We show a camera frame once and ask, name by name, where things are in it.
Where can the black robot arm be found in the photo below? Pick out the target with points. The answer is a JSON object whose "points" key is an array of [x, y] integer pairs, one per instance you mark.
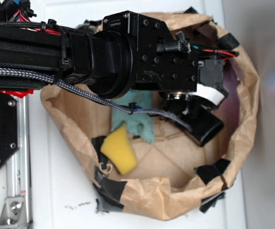
{"points": [[35, 54]]}

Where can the metal corner bracket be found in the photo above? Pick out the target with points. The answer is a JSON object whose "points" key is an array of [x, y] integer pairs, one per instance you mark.
{"points": [[15, 215]]}

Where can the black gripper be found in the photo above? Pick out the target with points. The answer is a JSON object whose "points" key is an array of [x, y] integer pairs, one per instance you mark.
{"points": [[142, 54]]}

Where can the aluminium rail extrusion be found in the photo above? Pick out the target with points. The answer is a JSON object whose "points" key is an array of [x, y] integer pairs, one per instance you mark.
{"points": [[18, 166]]}

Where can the teal terry cloth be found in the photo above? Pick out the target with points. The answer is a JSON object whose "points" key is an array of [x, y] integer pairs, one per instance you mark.
{"points": [[136, 124]]}

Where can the yellow sponge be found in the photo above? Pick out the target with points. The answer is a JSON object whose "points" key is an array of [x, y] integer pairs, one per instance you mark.
{"points": [[117, 147]]}

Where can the brown paper bag bin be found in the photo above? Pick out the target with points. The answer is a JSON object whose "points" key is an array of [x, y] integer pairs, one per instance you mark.
{"points": [[173, 175]]}

